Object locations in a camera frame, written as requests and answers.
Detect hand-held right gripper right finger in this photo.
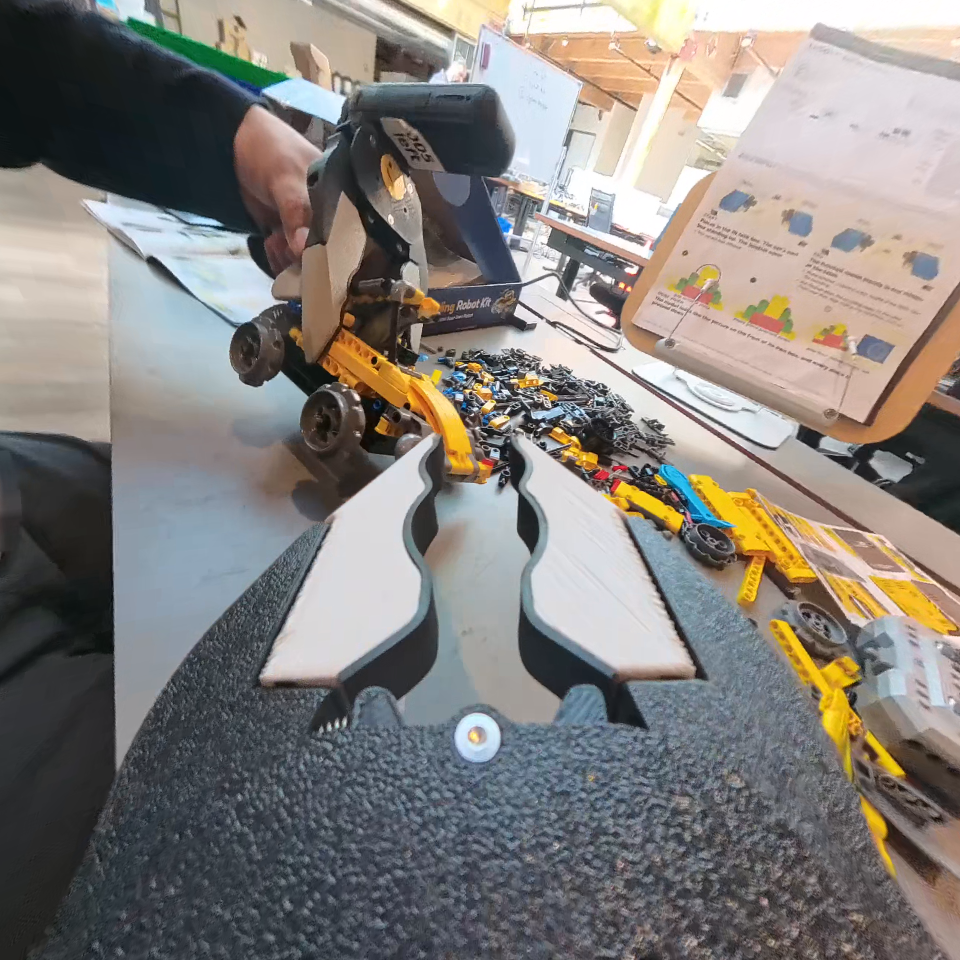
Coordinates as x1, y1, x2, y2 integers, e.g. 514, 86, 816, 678
510, 435, 697, 714

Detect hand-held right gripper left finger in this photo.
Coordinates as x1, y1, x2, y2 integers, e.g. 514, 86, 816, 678
258, 433, 445, 699

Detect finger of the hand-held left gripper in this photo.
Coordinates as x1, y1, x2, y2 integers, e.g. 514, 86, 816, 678
300, 191, 370, 366

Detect yellow toy vehicle model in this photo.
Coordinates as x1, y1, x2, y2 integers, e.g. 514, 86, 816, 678
228, 277, 496, 485

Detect person's left forearm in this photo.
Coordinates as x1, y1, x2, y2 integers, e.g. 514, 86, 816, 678
0, 0, 260, 234

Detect person's left hand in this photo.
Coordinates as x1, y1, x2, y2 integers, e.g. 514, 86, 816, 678
232, 103, 325, 277

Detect whiteboard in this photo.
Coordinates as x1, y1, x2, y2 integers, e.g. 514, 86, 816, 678
472, 26, 582, 185

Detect yellow rectangular panel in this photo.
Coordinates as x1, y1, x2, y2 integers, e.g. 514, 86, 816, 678
607, 480, 687, 534

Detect dark grey toothed wheel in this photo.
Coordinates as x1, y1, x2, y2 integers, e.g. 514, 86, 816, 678
681, 521, 738, 569

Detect blue separator tool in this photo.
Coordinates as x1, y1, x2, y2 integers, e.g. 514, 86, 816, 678
657, 463, 732, 530

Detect instruction booklet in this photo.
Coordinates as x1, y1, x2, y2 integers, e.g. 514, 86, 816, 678
82, 198, 279, 327

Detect blue kit box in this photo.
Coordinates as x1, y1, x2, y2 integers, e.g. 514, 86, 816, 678
408, 168, 540, 337

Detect stack of yellow wide beams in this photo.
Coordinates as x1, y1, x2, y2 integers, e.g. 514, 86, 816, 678
686, 474, 819, 582

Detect grey hub toothed wheel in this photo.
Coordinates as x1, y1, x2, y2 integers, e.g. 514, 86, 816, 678
776, 600, 852, 661

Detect heap of yellow grey beams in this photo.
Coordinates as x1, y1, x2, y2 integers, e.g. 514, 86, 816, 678
768, 618, 954, 879

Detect yellow sticker sheet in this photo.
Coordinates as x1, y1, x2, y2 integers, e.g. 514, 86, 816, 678
772, 498, 960, 635

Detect grey battery box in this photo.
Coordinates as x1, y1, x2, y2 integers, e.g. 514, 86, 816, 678
851, 615, 960, 781

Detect printed instruction sheet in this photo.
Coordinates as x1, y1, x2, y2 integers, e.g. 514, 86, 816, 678
633, 24, 960, 425

